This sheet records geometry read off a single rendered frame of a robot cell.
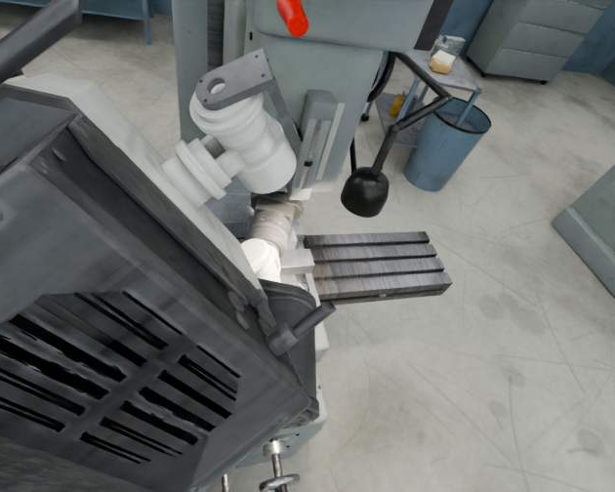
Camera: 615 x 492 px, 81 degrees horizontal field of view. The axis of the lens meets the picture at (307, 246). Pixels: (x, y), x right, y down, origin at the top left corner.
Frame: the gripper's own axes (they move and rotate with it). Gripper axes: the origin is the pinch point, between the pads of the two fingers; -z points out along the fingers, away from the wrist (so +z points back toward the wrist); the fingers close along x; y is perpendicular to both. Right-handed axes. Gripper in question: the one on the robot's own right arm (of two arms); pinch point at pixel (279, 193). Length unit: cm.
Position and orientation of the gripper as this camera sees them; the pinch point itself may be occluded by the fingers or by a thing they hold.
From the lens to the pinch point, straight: 88.4
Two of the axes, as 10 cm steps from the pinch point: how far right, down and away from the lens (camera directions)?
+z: -1.3, 7.4, -6.6
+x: -9.7, -2.4, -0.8
